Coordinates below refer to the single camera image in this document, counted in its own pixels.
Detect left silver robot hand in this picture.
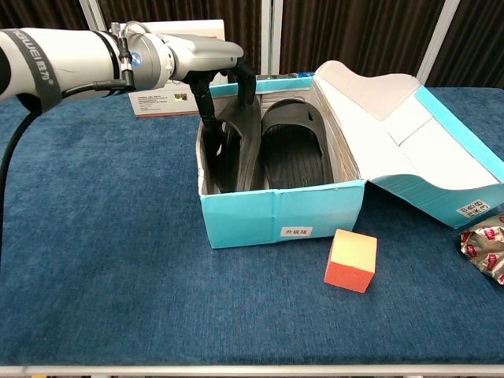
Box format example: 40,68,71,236
169,33,257,132

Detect silver snack bag red print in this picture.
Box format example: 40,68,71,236
459,214,504,285

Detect blue velvet tablecloth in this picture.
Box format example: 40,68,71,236
0,86,504,367

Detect light blue cardboard shoe box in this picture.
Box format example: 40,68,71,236
196,59,504,250

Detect black rubber slipper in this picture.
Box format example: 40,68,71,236
201,96,263,194
260,98,335,189

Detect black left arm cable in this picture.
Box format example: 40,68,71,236
0,76,135,269

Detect orange yellow foam cube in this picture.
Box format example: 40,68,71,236
323,228,378,295

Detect white product box orange print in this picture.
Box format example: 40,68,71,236
128,18,225,118

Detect grey metal screen post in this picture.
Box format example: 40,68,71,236
78,0,115,35
261,0,284,76
417,0,461,86

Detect dark pleated curtain panel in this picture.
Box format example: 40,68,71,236
431,0,504,90
0,0,102,33
97,0,264,76
280,0,446,78

